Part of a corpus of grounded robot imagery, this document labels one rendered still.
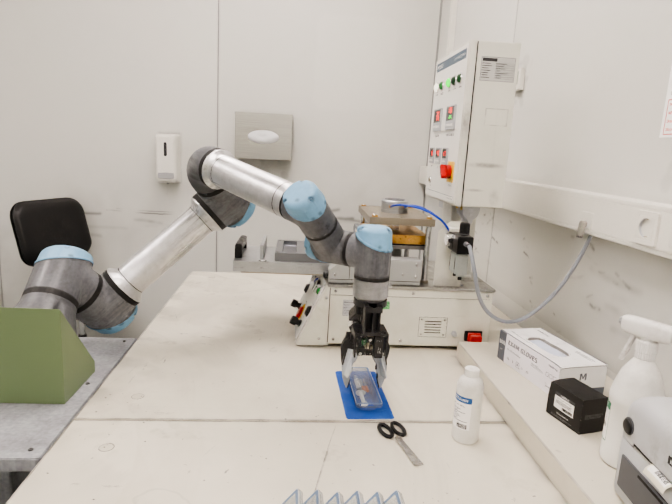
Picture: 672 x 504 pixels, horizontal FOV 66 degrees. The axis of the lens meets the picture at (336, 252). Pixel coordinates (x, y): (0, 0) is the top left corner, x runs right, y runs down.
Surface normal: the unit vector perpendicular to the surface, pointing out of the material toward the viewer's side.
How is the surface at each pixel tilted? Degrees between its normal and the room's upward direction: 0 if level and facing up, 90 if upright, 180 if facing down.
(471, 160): 90
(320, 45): 90
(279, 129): 90
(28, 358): 90
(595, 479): 0
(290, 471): 0
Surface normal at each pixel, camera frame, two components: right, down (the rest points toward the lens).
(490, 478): 0.05, -0.98
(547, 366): -0.96, -0.04
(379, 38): 0.08, 0.20
